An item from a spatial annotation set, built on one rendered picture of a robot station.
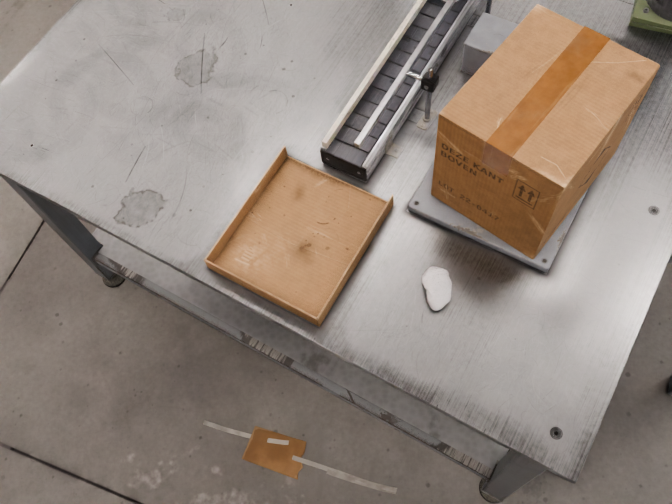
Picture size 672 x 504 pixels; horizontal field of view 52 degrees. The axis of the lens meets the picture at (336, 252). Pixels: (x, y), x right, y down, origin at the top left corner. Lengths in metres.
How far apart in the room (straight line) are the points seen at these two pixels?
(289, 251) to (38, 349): 1.26
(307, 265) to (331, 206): 0.14
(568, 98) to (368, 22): 0.64
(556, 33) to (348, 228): 0.52
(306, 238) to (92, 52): 0.74
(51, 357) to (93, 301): 0.22
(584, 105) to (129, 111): 0.98
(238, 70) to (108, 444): 1.21
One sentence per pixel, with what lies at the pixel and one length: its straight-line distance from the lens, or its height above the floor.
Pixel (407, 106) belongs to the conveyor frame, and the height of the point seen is 0.87.
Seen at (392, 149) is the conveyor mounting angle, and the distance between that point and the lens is 1.47.
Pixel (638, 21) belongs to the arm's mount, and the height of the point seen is 0.85.
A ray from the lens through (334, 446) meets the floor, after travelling 2.09.
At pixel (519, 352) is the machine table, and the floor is 0.83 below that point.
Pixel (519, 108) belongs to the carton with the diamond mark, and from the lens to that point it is 1.19.
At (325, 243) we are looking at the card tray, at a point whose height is 0.83.
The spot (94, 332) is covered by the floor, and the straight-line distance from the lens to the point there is 2.37.
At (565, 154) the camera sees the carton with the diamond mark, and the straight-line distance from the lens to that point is 1.15.
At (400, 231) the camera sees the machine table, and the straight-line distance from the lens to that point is 1.38.
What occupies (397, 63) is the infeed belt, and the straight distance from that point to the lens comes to 1.55.
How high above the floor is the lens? 2.05
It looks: 64 degrees down
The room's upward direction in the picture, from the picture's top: 10 degrees counter-clockwise
